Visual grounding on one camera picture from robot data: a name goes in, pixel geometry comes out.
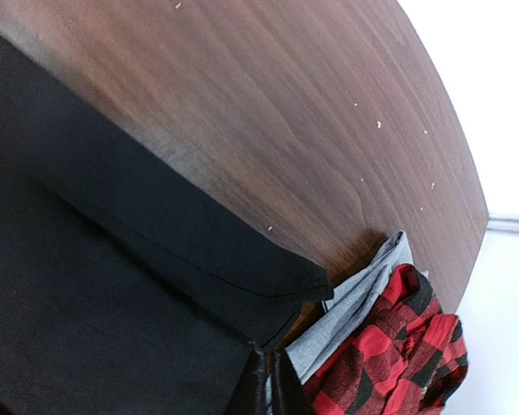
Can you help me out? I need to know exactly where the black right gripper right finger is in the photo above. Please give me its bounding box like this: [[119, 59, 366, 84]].
[[271, 349, 314, 415]]

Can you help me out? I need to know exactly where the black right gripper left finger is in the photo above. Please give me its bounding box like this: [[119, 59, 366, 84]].
[[228, 342, 268, 415]]

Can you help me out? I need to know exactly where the black long sleeve shirt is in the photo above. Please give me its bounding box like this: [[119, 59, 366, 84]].
[[0, 36, 334, 414]]

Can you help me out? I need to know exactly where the grey folded shirt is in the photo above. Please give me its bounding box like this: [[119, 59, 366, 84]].
[[285, 231, 413, 384]]

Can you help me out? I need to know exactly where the red black plaid shirt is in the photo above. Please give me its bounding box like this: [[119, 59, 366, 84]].
[[305, 265, 468, 414]]

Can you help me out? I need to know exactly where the aluminium right corner post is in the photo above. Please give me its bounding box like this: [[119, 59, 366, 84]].
[[487, 214, 519, 234]]

